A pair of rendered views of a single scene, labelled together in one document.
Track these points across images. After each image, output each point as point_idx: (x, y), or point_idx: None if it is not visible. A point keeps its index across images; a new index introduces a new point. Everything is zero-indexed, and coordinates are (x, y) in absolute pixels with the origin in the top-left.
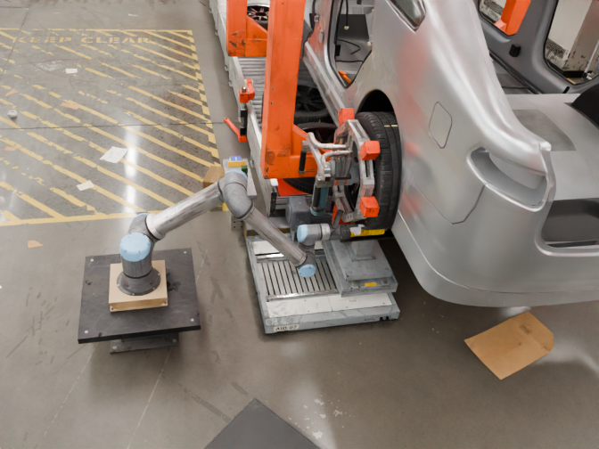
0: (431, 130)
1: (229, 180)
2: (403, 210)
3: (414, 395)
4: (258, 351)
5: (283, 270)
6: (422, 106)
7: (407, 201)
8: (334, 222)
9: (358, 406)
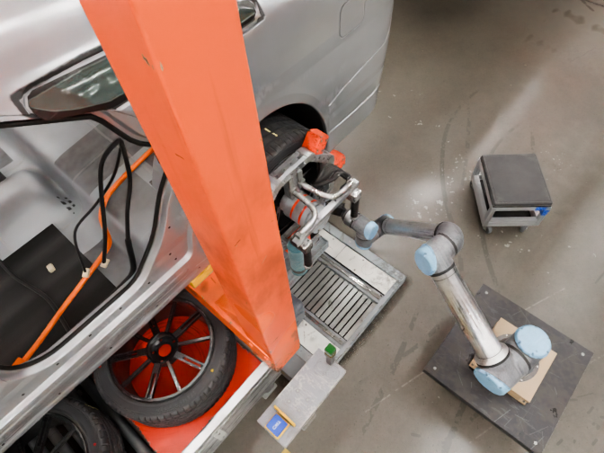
0: (344, 31)
1: (448, 247)
2: (335, 121)
3: (360, 173)
4: (422, 275)
5: (334, 313)
6: (324, 37)
7: (338, 109)
8: (341, 208)
9: (399, 194)
